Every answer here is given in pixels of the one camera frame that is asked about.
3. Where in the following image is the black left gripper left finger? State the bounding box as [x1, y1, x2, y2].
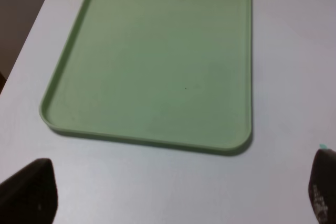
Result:
[1, 158, 58, 223]

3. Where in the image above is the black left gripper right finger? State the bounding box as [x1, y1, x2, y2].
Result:
[308, 148, 335, 223]

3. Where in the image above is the light green plastic tray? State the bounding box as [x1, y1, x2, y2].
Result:
[39, 0, 253, 155]

